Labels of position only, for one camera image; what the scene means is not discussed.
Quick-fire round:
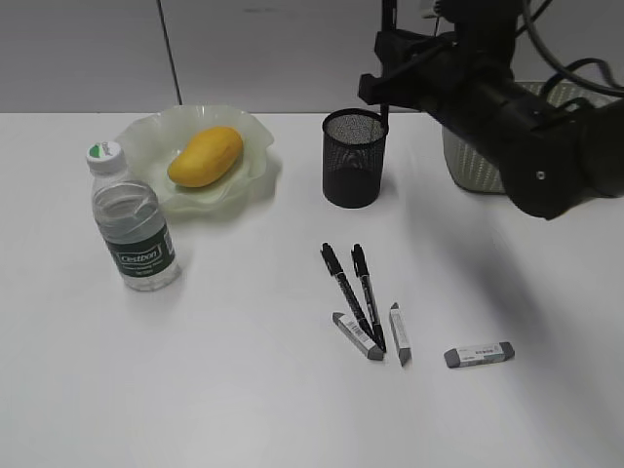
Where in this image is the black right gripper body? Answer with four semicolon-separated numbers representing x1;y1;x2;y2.
419;9;585;219

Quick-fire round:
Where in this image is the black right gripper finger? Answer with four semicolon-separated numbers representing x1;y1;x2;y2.
374;29;456;66
358;53;439;110

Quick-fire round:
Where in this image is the black marker pen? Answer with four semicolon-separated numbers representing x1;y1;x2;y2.
380;0;397;133
351;244;386;352
320;243;380;345

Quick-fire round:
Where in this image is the yellow mango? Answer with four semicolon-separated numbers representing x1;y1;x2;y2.
168;127;244;188

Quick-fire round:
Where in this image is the grey white eraser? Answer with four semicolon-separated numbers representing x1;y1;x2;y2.
331;312;384;361
444;341;515;369
389;302;411;367

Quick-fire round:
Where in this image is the clear water bottle green label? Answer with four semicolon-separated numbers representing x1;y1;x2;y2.
86;141;180;292

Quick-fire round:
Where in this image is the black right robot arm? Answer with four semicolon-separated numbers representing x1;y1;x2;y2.
358;1;623;219

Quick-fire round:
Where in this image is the light green woven basket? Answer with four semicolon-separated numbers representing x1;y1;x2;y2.
442;82;616;195

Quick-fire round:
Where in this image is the black mesh pen holder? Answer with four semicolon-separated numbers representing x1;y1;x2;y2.
322;108;389;209

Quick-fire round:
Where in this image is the frosted green wavy plate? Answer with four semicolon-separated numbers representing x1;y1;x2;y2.
116;104;274;215

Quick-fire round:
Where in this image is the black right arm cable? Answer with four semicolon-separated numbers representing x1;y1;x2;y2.
516;0;624;103

